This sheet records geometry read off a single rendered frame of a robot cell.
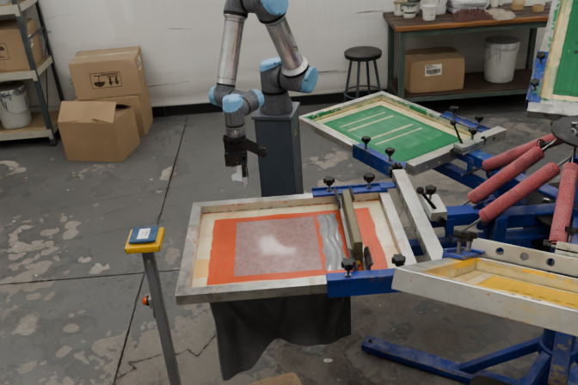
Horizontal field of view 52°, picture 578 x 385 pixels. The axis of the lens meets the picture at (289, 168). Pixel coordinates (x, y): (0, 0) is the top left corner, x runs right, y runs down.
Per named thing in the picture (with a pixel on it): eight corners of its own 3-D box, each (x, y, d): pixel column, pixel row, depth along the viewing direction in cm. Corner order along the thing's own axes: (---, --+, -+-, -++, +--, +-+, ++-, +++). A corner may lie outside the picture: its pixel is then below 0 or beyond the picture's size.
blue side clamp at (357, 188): (313, 208, 239) (312, 193, 236) (312, 202, 243) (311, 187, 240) (387, 202, 239) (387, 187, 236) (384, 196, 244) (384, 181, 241)
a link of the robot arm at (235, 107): (248, 94, 219) (233, 101, 213) (250, 121, 224) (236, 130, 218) (230, 91, 223) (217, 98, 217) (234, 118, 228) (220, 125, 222)
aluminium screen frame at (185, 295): (176, 305, 189) (175, 296, 188) (193, 210, 241) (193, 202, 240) (421, 285, 190) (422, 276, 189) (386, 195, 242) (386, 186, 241)
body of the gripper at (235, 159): (227, 159, 234) (224, 131, 228) (249, 158, 234) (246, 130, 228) (225, 168, 227) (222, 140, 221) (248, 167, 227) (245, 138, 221)
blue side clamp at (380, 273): (328, 298, 190) (327, 280, 186) (326, 288, 194) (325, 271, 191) (421, 290, 190) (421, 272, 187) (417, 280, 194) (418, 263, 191)
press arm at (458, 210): (427, 228, 212) (427, 216, 210) (422, 219, 217) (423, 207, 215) (475, 224, 212) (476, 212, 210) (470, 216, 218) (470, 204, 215)
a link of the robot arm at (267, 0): (295, 76, 264) (251, -27, 224) (324, 80, 256) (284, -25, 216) (282, 95, 259) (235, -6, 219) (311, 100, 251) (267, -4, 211)
